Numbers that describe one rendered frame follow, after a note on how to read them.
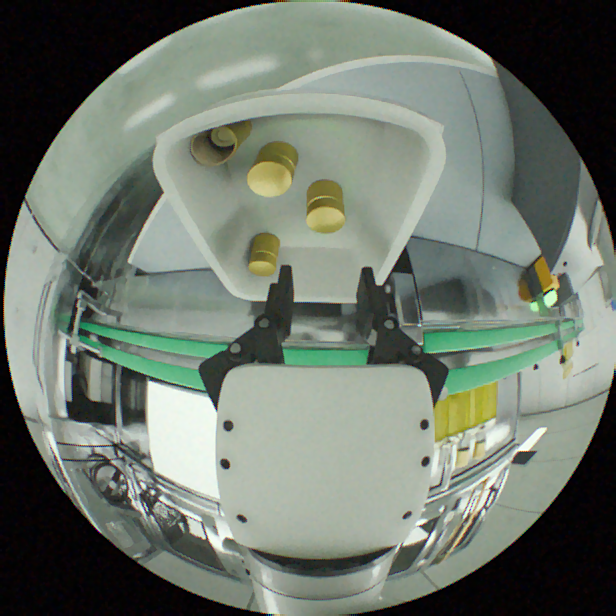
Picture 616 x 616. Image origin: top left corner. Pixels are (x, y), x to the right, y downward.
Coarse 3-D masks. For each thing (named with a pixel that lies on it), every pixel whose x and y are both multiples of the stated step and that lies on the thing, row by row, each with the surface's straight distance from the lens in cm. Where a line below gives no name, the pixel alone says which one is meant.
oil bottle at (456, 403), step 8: (464, 392) 44; (448, 400) 41; (456, 400) 42; (464, 400) 44; (448, 408) 41; (456, 408) 42; (464, 408) 44; (448, 416) 41; (456, 416) 43; (464, 416) 44; (448, 424) 42; (456, 424) 43; (464, 424) 45; (448, 432) 42; (456, 432) 44; (448, 440) 43; (456, 440) 45
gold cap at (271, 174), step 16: (272, 144) 18; (288, 144) 18; (256, 160) 16; (272, 160) 15; (288, 160) 16; (256, 176) 16; (272, 176) 15; (288, 176) 15; (256, 192) 16; (272, 192) 16
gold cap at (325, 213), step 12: (324, 180) 20; (312, 192) 19; (324, 192) 18; (336, 192) 19; (312, 204) 18; (324, 204) 17; (336, 204) 17; (312, 216) 17; (324, 216) 17; (336, 216) 18; (312, 228) 18; (324, 228) 18; (336, 228) 19
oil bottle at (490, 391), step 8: (488, 384) 49; (496, 384) 52; (488, 392) 49; (496, 392) 52; (488, 400) 49; (496, 400) 52; (488, 408) 50; (496, 408) 53; (488, 416) 50; (496, 416) 53; (488, 424) 51; (480, 432) 52
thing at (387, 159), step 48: (288, 96) 10; (336, 96) 10; (336, 144) 19; (384, 144) 19; (432, 144) 12; (192, 192) 16; (240, 192) 22; (288, 192) 21; (384, 192) 18; (432, 192) 14; (240, 240) 24; (288, 240) 27; (336, 240) 26; (384, 240) 18; (240, 288) 25; (336, 288) 25
